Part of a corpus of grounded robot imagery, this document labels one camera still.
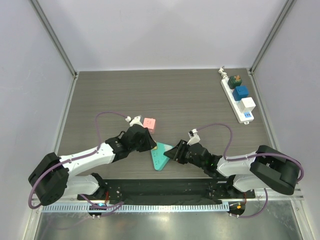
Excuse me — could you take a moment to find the teal triangular socket adapter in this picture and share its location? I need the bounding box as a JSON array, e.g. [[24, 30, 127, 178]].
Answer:
[[150, 142, 174, 171]]

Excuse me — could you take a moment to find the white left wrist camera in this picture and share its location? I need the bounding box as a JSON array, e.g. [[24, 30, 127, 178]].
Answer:
[[125, 115, 143, 127]]

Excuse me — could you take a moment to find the white power strip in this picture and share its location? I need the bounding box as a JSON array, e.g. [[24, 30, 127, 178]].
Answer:
[[220, 78, 255, 125]]

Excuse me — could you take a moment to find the pink cube plug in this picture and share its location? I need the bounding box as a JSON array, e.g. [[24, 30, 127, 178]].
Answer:
[[143, 117, 156, 134]]

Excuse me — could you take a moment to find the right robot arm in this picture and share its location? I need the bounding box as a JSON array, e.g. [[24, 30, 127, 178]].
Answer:
[[164, 140, 304, 198]]

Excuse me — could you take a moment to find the blue cube plug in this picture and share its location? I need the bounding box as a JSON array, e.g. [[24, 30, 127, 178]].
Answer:
[[232, 85, 249, 101]]

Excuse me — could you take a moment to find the white coiled power cord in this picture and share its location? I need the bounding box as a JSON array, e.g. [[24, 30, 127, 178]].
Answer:
[[217, 65, 229, 80]]

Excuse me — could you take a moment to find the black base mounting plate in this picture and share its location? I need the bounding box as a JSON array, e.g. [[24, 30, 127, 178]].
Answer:
[[77, 177, 258, 203]]

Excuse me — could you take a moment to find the aluminium frame post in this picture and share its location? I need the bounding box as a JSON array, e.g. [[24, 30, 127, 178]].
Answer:
[[249, 0, 297, 75], [29, 0, 77, 79]]

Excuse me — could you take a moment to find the right aluminium frame post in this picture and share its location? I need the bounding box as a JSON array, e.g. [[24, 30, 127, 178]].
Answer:
[[249, 0, 297, 75]]

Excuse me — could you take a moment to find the dark green cube plug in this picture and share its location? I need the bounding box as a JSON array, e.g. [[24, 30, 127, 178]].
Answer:
[[227, 75, 243, 89]]

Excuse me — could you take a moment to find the white slotted cable duct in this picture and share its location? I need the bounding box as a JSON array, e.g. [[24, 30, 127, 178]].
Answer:
[[42, 202, 230, 214]]

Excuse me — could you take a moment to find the white cube plug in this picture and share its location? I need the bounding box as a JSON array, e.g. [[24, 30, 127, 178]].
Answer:
[[238, 97, 256, 114]]

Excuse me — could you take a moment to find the left aluminium frame post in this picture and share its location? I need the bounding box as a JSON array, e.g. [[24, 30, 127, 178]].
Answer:
[[29, 0, 77, 79]]

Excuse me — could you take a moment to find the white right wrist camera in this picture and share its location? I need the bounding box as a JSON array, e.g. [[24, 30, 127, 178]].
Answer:
[[187, 128, 201, 146]]

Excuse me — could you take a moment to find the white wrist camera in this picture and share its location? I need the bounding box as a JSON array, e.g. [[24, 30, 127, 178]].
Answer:
[[187, 128, 201, 146], [125, 115, 143, 127]]

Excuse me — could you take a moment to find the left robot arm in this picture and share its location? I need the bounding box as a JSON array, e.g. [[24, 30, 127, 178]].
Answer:
[[28, 124, 157, 209]]

